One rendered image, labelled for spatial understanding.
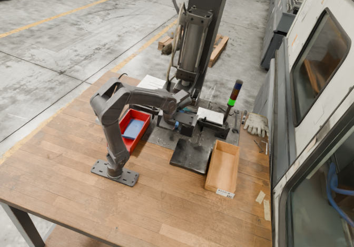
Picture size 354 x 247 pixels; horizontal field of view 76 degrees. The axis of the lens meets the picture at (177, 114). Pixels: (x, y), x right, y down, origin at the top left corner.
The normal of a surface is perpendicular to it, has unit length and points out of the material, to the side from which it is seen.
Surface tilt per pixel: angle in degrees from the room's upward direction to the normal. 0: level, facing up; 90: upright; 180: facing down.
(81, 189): 0
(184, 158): 0
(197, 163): 0
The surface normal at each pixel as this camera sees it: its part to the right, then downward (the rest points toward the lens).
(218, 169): 0.15, -0.75
